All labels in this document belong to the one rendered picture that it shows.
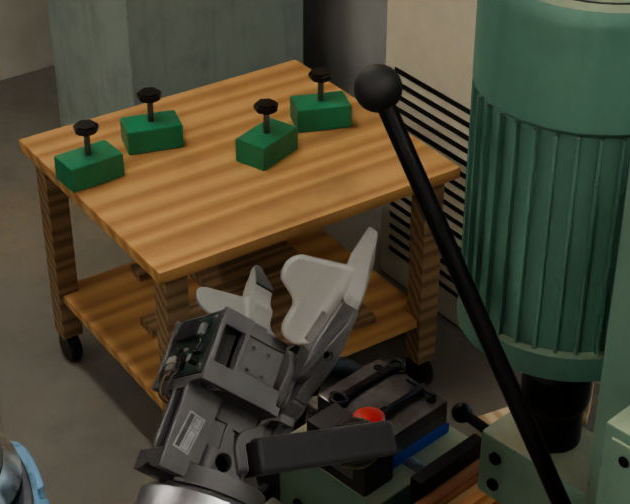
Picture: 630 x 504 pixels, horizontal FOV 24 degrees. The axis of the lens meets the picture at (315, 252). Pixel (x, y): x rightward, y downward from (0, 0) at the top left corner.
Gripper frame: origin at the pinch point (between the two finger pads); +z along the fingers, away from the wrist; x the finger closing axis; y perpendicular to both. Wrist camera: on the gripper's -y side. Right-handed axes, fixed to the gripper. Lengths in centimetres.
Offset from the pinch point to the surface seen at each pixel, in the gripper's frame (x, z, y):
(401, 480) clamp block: 27.4, -3.3, -30.5
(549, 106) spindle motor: -13.7, 11.7, -6.1
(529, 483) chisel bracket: 10.9, -3.8, -32.3
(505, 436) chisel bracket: 12.4, -0.5, -29.6
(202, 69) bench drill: 204, 126, -63
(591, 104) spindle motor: -16.2, 12.1, -7.7
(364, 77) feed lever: -5.1, 11.1, 3.8
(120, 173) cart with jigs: 154, 68, -36
